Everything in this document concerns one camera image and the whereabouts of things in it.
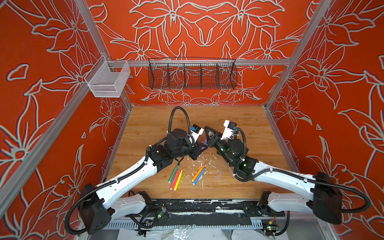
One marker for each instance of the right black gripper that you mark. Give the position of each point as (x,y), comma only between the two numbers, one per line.
(215,140)

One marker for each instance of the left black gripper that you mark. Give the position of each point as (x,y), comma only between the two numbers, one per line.
(195,148)

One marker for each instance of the blue marker pen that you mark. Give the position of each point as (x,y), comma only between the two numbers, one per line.
(199,176)

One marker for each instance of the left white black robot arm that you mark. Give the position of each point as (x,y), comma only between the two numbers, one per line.
(98,205)

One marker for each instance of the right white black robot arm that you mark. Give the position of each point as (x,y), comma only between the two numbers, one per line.
(310,194)

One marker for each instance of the green marker pen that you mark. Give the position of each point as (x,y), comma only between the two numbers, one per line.
(173,173)

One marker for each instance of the orange marker pen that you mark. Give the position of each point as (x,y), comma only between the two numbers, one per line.
(198,173)

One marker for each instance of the yellow marker pen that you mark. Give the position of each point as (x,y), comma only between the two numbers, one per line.
(178,180)

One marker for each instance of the pink marker pen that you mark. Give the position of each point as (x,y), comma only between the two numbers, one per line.
(175,179)

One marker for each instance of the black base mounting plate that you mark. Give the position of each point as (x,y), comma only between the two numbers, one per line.
(249,208)

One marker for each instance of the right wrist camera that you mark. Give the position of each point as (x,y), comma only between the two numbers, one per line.
(229,130)

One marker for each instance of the black wire wall basket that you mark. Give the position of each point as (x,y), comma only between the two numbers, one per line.
(192,74)

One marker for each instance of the grey slotted cable duct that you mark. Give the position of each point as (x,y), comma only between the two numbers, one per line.
(130,225)

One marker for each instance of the white mesh wall basket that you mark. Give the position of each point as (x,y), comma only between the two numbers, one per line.
(107,79)

